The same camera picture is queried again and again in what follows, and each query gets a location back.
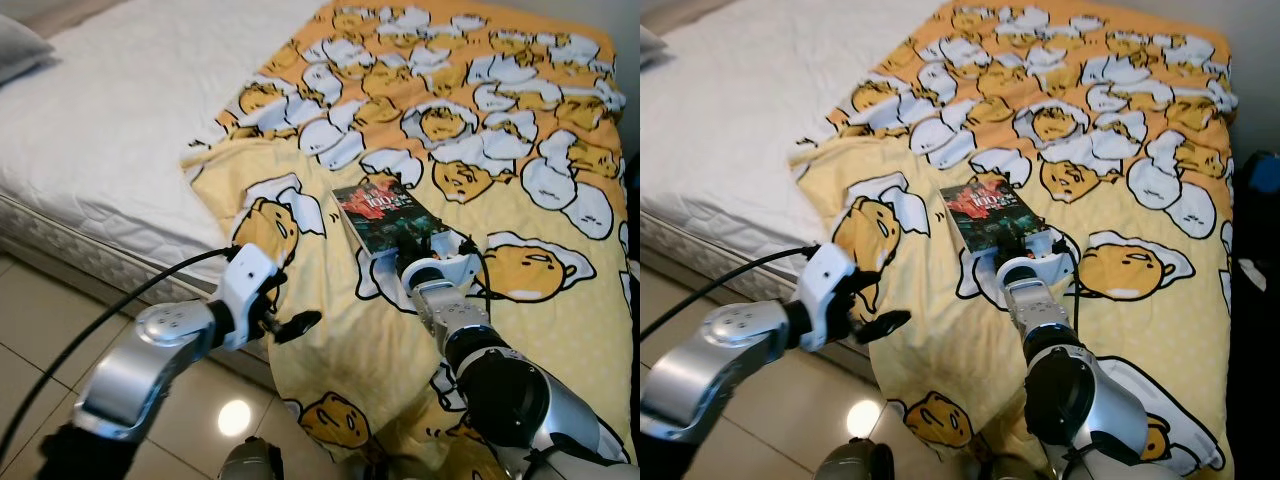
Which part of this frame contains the white quilted mattress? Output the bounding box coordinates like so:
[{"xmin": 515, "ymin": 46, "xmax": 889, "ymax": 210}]
[
  {"xmin": 640, "ymin": 0, "xmax": 947, "ymax": 336},
  {"xmin": 0, "ymin": 0, "xmax": 333, "ymax": 336}
]

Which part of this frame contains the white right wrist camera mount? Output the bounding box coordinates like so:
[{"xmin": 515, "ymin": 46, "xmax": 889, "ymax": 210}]
[
  {"xmin": 398, "ymin": 252, "xmax": 484, "ymax": 314},
  {"xmin": 994, "ymin": 250, "xmax": 1073, "ymax": 314}
]

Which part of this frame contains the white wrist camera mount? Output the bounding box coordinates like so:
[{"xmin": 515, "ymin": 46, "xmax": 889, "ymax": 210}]
[
  {"xmin": 994, "ymin": 250, "xmax": 1073, "ymax": 314},
  {"xmin": 214, "ymin": 243, "xmax": 282, "ymax": 352},
  {"xmin": 794, "ymin": 242, "xmax": 859, "ymax": 352},
  {"xmin": 398, "ymin": 252, "xmax": 484, "ymax": 314}
]

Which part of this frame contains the grey velvet pillow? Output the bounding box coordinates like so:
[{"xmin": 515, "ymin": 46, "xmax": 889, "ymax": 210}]
[
  {"xmin": 640, "ymin": 24, "xmax": 670, "ymax": 71},
  {"xmin": 0, "ymin": 14, "xmax": 57, "ymax": 87}
]

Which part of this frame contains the dark red-green cover book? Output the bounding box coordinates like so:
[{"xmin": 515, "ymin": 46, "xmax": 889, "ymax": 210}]
[
  {"xmin": 330, "ymin": 177, "xmax": 447, "ymax": 263},
  {"xmin": 939, "ymin": 174, "xmax": 1053, "ymax": 261}
]

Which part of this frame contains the grey robot leg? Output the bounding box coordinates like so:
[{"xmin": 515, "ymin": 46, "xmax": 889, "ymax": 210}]
[
  {"xmin": 218, "ymin": 435, "xmax": 287, "ymax": 480},
  {"xmin": 820, "ymin": 437, "xmax": 897, "ymax": 480}
]

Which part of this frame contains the yellow cartoon egg blanket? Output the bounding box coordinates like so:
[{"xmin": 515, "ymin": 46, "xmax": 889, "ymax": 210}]
[
  {"xmin": 180, "ymin": 0, "xmax": 641, "ymax": 480},
  {"xmin": 788, "ymin": 0, "xmax": 1243, "ymax": 480}
]

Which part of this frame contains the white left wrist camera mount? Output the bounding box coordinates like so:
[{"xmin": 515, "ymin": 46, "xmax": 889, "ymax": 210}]
[
  {"xmin": 214, "ymin": 243, "xmax": 282, "ymax": 352},
  {"xmin": 794, "ymin": 242, "xmax": 859, "ymax": 352}
]

